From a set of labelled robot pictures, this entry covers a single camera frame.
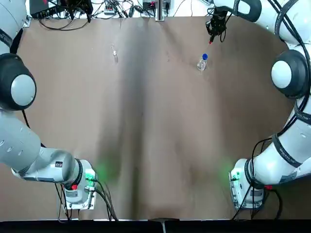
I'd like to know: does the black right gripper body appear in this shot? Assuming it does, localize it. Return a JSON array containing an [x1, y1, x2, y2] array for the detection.
[[206, 13, 228, 37]]

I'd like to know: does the clear glass sample vial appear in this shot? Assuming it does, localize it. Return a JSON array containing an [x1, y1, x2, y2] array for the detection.
[[110, 44, 120, 65]]

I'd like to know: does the clear bottle with blue cap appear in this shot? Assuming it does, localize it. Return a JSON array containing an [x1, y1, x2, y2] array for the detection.
[[196, 53, 209, 73]]

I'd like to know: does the black box with red logo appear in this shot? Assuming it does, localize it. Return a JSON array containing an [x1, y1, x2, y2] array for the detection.
[[30, 0, 64, 18]]

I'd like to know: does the dark electronics box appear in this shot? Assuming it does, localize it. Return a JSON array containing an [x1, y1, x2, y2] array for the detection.
[[142, 0, 171, 10]]

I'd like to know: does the black clamp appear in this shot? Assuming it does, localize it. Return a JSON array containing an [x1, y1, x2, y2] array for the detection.
[[147, 217, 181, 223]]

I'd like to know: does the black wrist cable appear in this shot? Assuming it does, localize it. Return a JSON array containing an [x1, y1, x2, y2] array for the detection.
[[218, 12, 233, 44]]

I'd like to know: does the long black cable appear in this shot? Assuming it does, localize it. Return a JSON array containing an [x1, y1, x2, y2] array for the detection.
[[38, 17, 92, 32]]

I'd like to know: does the tangled black cable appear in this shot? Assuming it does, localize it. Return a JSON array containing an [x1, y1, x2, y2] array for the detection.
[[88, 0, 137, 19]]

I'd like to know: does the silver aluminium post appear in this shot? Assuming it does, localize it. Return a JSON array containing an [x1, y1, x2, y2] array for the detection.
[[155, 0, 166, 22]]

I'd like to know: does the black base cable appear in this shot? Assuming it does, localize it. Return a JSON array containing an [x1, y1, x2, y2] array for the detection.
[[93, 179, 119, 221], [89, 189, 115, 221], [230, 178, 255, 221], [55, 182, 73, 222], [266, 185, 283, 220]]

